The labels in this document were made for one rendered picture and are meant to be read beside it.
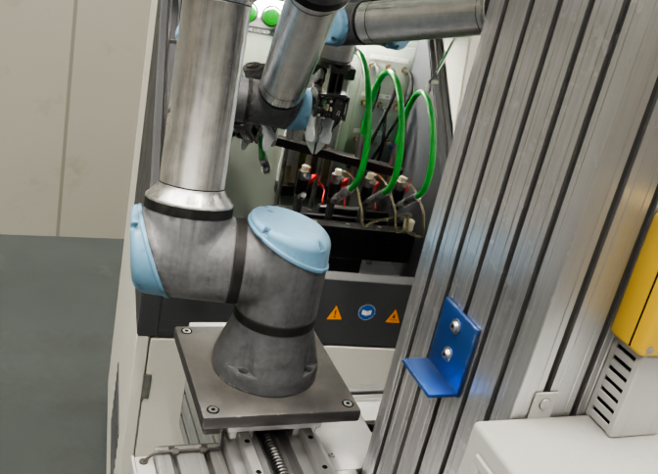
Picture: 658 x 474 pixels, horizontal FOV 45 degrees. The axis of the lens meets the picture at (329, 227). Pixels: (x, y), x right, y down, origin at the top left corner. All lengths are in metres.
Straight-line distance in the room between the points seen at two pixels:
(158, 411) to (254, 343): 0.72
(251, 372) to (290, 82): 0.45
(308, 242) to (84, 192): 2.82
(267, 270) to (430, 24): 0.56
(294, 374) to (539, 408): 0.38
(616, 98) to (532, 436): 0.33
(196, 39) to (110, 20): 2.58
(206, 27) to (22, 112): 2.70
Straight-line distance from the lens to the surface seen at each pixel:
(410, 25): 1.40
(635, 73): 0.73
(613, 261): 0.80
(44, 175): 3.76
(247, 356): 1.10
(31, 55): 3.59
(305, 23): 1.13
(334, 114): 1.68
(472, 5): 1.34
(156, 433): 1.81
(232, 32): 1.00
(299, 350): 1.09
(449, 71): 2.00
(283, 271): 1.03
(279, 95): 1.28
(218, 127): 1.01
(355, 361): 1.78
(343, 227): 1.85
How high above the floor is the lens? 1.67
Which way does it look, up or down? 22 degrees down
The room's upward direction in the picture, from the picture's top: 12 degrees clockwise
